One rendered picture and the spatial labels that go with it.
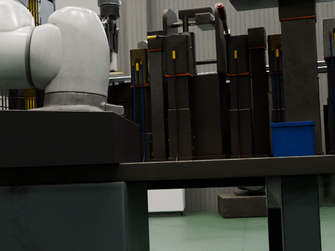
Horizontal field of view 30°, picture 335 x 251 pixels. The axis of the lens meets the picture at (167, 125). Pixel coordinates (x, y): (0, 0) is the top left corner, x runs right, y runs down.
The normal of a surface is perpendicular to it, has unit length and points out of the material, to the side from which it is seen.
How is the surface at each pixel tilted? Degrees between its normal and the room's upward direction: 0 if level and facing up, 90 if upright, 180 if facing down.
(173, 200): 90
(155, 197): 90
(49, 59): 92
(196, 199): 90
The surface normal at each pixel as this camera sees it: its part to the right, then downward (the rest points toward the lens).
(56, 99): -0.47, -0.18
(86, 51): 0.40, -0.11
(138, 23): -0.13, -0.06
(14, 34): 0.04, -0.61
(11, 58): 0.00, 0.15
